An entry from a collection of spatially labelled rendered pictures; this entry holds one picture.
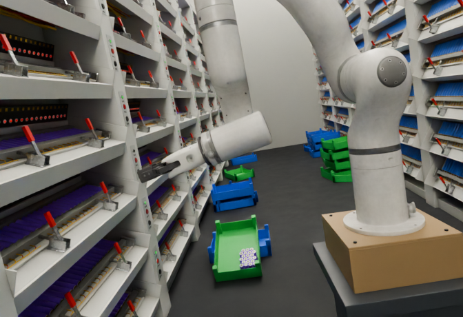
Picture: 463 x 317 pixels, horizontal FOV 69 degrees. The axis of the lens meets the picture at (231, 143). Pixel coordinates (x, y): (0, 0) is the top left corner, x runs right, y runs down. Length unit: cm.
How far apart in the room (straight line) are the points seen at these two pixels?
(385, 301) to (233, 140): 47
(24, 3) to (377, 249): 95
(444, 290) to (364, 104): 43
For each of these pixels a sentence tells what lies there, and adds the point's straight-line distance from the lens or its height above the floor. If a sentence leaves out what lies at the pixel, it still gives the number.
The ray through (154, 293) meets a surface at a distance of 136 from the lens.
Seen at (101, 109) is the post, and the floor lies 80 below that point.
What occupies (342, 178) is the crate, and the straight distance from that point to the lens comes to 270.
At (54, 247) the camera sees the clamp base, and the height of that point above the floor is 50.
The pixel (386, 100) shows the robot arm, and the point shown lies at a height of 69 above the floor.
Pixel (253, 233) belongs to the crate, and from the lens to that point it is 171.
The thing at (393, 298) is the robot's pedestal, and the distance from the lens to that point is 86.
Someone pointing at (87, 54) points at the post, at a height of 98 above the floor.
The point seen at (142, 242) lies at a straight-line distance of 128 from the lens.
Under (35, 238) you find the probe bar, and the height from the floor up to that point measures 53.
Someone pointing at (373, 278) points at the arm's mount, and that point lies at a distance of 86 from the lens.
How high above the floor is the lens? 75
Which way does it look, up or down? 7 degrees down
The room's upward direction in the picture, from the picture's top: 10 degrees counter-clockwise
